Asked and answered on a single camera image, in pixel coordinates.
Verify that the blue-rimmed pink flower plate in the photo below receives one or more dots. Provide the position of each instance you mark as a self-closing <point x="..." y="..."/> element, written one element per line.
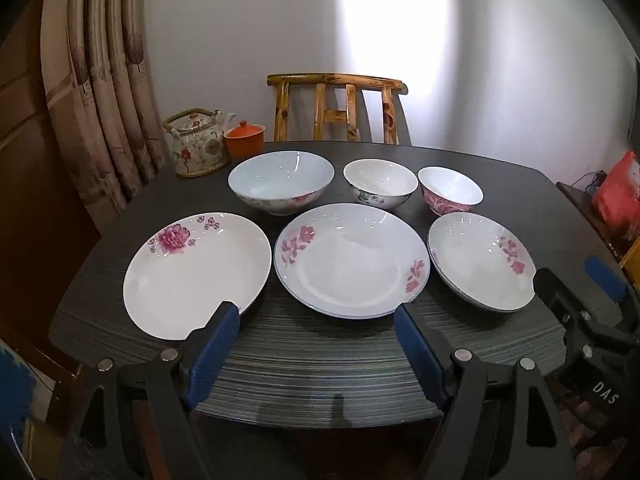
<point x="351" y="261"/>

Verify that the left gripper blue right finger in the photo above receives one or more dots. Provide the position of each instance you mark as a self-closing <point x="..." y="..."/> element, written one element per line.
<point x="427" y="352"/>

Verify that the medium white floral bowl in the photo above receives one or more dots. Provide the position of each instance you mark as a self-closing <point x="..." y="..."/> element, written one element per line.
<point x="380" y="183"/>

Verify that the orange lidded cup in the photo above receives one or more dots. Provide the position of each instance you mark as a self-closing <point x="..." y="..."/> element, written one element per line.
<point x="245" y="140"/>

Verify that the small red patterned bowl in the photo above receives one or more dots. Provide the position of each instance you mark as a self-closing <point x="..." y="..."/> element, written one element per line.
<point x="445" y="190"/>

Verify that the large white floral bowl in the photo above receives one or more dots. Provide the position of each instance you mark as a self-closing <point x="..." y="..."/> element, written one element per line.
<point x="281" y="183"/>

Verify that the red plastic bag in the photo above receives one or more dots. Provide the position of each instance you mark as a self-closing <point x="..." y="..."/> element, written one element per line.
<point x="617" y="198"/>

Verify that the floral ceramic teapot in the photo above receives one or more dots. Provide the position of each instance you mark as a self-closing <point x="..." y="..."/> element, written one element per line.
<point x="196" y="142"/>

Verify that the wooden side cabinet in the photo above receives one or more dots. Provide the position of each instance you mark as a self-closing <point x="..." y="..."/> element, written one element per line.
<point x="626" y="252"/>

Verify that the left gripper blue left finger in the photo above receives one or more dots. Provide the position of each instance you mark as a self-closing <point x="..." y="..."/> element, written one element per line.
<point x="204" y="353"/>

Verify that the small pink flower plate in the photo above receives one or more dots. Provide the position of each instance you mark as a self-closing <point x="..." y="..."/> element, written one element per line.
<point x="482" y="261"/>

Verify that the beige patterned curtain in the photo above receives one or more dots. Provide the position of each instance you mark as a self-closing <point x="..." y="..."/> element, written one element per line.
<point x="100" y="100"/>

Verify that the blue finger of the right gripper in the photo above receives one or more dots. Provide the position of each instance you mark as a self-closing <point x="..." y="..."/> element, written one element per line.
<point x="606" y="278"/>
<point x="562" y="302"/>

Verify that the large peony flower plate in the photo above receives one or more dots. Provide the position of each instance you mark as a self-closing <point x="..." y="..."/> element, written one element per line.
<point x="181" y="274"/>

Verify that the brown wooden door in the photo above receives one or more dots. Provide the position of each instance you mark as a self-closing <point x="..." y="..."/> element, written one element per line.
<point x="46" y="233"/>

